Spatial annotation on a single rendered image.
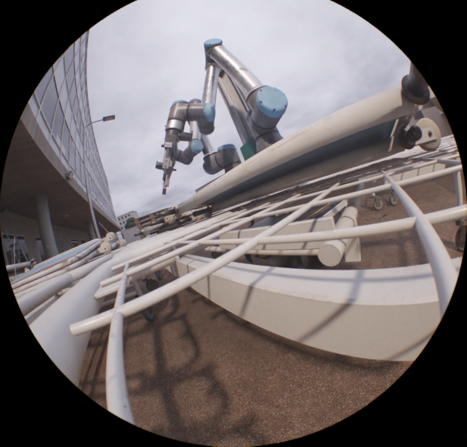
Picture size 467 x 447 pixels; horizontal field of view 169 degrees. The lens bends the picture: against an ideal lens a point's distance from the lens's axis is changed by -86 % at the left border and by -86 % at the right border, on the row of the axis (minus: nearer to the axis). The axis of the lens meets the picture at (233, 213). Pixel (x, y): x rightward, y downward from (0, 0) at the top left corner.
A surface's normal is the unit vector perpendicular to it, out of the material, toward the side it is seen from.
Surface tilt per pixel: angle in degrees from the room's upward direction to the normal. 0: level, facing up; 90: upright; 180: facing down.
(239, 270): 0
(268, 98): 95
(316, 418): 0
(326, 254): 90
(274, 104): 95
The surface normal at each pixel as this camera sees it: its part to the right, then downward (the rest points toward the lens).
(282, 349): -0.33, -0.94
